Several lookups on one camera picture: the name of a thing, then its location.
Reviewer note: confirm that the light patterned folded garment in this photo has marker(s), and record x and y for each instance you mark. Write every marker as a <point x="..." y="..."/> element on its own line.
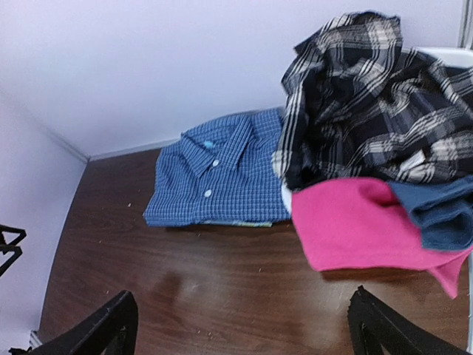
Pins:
<point x="238" y="223"/>

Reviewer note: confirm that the pink cloth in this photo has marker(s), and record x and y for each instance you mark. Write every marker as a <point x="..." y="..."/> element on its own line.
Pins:
<point x="358" y="223"/>

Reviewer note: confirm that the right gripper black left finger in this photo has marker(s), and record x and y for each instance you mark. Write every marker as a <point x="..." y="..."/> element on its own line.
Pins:
<point x="112" y="329"/>

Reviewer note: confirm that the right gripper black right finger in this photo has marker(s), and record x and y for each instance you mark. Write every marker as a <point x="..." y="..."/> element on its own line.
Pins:
<point x="376" y="328"/>

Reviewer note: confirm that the blue checked folded shirt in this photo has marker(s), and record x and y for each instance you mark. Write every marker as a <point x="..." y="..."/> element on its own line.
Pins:
<point x="220" y="170"/>

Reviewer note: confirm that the black white plaid shirt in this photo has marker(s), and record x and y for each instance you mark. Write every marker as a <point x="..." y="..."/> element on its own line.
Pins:
<point x="360" y="104"/>

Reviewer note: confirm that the white plastic laundry bin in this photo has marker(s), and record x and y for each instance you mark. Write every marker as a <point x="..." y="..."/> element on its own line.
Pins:
<point x="452" y="57"/>

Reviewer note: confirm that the dark blue polo shirt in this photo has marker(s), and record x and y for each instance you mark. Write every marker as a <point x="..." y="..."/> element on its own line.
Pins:
<point x="443" y="212"/>

